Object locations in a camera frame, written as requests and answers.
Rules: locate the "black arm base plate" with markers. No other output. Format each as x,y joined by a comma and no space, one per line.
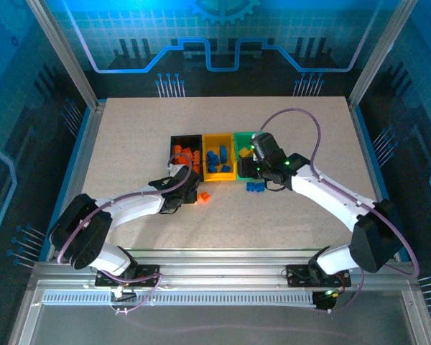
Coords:
294,275
151,275

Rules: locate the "black plastic container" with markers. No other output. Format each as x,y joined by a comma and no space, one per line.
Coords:
186,139

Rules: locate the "large blue lego brick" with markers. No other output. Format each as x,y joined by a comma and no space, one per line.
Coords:
223,152

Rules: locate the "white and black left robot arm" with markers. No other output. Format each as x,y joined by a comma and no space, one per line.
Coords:
136,205

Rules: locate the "aluminium frame post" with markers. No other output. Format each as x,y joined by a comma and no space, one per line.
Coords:
68,54
379,54

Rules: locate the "yellow lego brick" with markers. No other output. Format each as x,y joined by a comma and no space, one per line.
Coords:
243,151

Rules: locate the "blue table side rail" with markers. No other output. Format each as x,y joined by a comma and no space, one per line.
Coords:
72,179
371,161

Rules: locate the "small orange lego brick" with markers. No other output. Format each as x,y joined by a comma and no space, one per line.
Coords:
204,197

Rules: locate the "aluminium frame beam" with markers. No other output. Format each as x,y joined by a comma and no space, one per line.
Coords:
219,266

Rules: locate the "green plastic container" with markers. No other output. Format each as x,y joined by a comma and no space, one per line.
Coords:
242,139

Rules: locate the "long orange lego brick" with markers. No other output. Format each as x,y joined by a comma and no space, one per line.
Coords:
197,158

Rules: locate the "yellow plastic container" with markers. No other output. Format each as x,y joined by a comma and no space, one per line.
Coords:
215,141

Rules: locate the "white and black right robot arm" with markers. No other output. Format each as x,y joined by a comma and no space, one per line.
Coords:
323,194

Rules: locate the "black controller box with lights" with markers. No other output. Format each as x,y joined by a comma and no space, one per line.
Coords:
325,302

